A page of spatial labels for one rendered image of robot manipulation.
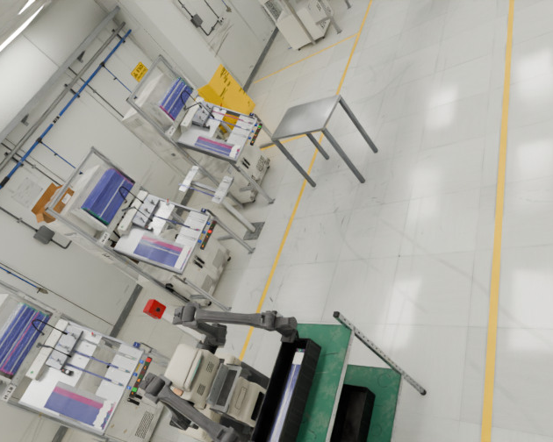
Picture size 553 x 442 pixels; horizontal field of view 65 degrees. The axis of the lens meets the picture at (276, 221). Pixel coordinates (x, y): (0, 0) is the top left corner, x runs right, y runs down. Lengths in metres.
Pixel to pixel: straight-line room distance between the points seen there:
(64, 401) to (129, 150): 3.59
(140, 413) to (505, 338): 3.11
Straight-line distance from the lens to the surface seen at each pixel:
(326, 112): 4.19
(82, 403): 4.02
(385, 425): 2.76
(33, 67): 6.26
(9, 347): 4.04
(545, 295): 3.18
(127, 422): 4.42
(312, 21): 7.79
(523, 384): 2.98
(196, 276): 4.69
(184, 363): 2.41
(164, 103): 5.05
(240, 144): 5.03
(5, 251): 5.60
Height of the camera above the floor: 2.75
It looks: 34 degrees down
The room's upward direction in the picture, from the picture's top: 46 degrees counter-clockwise
